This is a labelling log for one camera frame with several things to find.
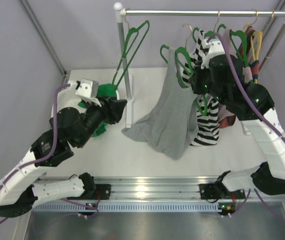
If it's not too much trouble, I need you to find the grey tank top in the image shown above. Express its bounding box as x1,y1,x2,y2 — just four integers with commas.
122,47,199,160

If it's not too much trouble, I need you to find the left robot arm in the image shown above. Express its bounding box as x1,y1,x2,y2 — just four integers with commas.
0,97,127,218

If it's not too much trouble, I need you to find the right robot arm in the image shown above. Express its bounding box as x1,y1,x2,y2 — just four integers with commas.
188,54,285,198

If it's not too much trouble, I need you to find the green hanger with pink garment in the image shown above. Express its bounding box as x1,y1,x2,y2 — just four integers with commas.
229,23,254,84

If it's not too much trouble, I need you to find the green hanger with striped shirt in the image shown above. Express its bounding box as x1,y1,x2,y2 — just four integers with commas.
191,9,221,43

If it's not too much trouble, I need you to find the yellow hanger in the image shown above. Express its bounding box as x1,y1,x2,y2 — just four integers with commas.
242,9,264,85

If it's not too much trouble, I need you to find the green shirt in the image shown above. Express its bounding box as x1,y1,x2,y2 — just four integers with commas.
77,83,120,138

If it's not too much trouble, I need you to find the black white striped shirt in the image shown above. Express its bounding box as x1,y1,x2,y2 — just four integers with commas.
189,28,220,147

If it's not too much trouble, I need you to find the white laundry basket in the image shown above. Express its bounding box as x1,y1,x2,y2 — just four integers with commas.
57,84,120,114

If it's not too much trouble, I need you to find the pink mauve garment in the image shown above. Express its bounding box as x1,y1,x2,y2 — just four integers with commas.
219,25,256,121

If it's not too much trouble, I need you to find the white clothes rack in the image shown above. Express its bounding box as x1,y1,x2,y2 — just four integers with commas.
113,2,285,136

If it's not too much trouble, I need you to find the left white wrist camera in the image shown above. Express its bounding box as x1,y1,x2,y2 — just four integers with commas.
75,78,102,107

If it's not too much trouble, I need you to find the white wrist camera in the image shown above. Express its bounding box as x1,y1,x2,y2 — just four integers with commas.
200,39,225,70
75,78,102,107

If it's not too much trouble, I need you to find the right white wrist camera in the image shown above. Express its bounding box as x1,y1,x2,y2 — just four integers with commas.
200,39,225,70

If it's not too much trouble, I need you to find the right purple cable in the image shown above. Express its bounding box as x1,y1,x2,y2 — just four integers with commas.
206,32,285,230

